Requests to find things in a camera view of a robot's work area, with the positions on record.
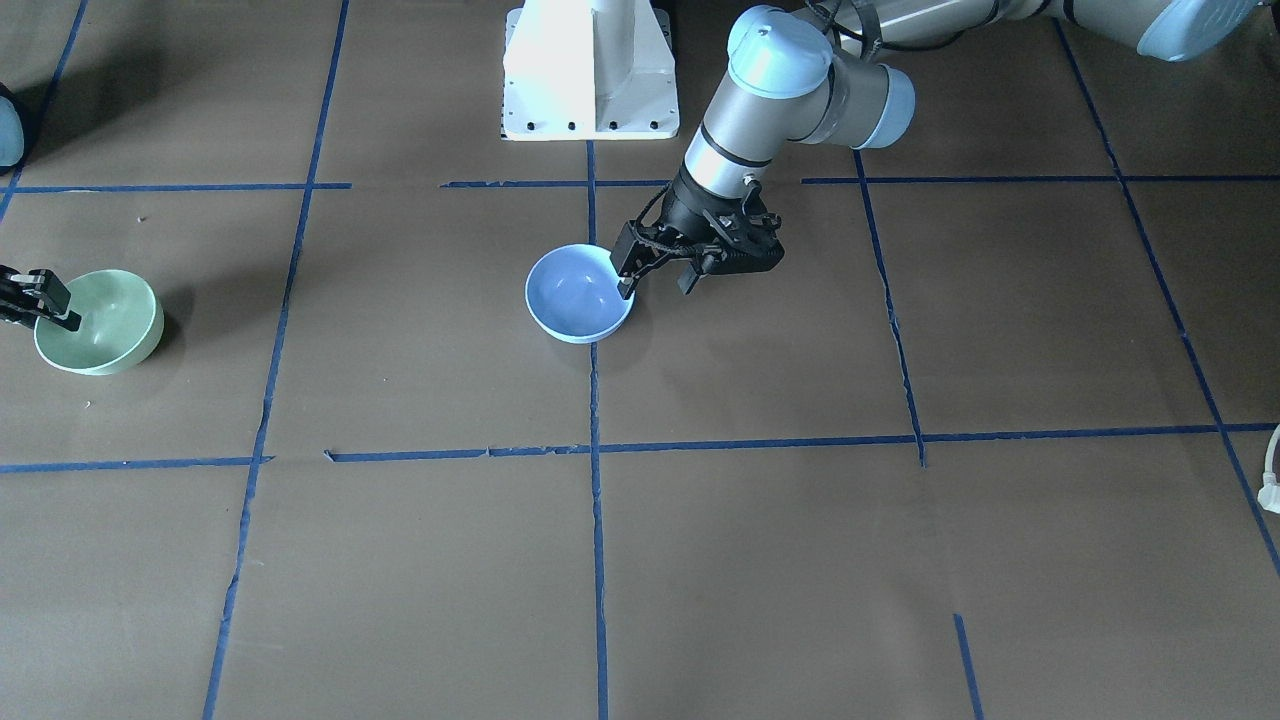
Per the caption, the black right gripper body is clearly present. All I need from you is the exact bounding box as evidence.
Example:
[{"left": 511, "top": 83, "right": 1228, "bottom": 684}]
[{"left": 1, "top": 265, "right": 35, "bottom": 327}]

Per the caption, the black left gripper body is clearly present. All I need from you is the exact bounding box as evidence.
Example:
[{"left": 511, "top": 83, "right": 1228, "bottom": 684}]
[{"left": 640, "top": 170, "right": 741, "bottom": 269}]

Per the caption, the green bowl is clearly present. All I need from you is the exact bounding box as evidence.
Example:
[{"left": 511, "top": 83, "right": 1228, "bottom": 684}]
[{"left": 35, "top": 269, "right": 165, "bottom": 375}]

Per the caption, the blue bowl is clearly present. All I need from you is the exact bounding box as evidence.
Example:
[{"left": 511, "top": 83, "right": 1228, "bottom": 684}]
[{"left": 524, "top": 243, "right": 635, "bottom": 345}]

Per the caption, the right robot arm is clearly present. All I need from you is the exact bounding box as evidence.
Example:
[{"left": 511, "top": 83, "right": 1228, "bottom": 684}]
[{"left": 1, "top": 85, "right": 82, "bottom": 332}]

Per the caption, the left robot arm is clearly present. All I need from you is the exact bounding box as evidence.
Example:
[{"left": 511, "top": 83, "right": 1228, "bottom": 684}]
[{"left": 611, "top": 1, "right": 1254, "bottom": 300}]

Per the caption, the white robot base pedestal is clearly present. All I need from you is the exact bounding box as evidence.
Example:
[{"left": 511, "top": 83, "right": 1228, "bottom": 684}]
[{"left": 500, "top": 1, "right": 681, "bottom": 142}]

